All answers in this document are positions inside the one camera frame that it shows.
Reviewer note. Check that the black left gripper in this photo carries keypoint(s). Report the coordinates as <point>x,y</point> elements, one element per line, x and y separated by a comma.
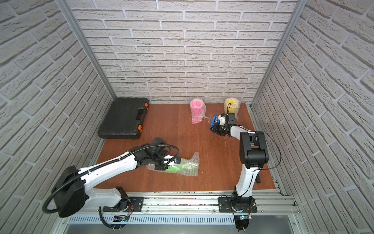
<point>160,162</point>

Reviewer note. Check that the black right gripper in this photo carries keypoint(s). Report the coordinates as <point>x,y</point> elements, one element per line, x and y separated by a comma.
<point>217,129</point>

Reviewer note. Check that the yellow plastic wine glass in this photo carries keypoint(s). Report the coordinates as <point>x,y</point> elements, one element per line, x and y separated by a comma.
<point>232,104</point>

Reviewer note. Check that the green plastic wine glass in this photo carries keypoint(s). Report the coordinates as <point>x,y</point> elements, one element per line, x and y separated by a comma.
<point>181,169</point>

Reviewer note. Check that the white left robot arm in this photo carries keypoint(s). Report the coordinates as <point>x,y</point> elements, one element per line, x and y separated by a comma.
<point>76,188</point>

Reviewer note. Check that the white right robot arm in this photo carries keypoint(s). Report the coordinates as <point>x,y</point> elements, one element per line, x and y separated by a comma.
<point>252,154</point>

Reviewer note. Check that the blue tape dispenser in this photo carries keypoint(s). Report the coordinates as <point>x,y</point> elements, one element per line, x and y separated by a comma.
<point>215,122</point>

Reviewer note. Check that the black plastic tool case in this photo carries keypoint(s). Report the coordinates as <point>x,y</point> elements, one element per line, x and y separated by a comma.
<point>125,118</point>

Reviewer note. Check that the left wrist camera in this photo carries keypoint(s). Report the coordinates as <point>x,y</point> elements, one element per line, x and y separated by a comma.
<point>157,144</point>

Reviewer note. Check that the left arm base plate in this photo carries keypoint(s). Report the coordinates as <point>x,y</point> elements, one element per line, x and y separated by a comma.
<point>126,205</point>

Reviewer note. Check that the black handled screwdriver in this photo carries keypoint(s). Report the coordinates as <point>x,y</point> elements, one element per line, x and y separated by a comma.
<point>258,179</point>

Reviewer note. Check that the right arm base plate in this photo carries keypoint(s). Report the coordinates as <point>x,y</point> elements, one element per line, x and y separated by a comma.
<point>237,205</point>

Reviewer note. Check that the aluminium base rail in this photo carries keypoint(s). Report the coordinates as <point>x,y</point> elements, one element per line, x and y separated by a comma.
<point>195,208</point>

